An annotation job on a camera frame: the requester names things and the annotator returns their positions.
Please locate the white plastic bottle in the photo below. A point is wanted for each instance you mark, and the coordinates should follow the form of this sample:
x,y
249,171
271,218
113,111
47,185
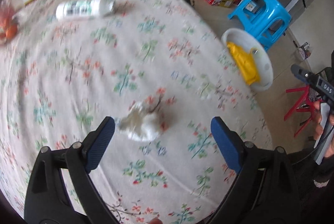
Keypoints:
x,y
79,9

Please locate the right hand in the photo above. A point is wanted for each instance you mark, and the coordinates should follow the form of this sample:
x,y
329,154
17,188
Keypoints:
x,y
322,144

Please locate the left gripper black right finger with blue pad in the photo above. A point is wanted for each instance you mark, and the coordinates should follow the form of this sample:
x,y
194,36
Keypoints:
x,y
265,189

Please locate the blue plastic stool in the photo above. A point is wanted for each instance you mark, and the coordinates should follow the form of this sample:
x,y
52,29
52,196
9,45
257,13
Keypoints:
x,y
267,24

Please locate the floral tablecloth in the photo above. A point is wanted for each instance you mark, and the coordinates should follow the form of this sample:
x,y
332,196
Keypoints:
x,y
60,79

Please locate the glass jar with wooden lid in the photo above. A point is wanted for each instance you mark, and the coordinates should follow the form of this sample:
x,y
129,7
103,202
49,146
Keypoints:
x,y
9,23

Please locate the white trash bin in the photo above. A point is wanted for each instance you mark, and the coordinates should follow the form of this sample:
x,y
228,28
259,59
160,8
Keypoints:
x,y
262,61

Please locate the yellow snack wrapper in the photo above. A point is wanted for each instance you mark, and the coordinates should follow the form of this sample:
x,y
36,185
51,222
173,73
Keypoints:
x,y
245,62

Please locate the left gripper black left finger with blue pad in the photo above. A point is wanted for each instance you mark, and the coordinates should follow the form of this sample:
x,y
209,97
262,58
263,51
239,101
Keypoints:
x,y
47,200

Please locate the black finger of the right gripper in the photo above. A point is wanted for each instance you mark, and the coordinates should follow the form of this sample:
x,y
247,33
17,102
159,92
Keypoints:
x,y
300,73

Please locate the white tissue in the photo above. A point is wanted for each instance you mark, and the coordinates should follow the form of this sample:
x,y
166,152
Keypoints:
x,y
142,124

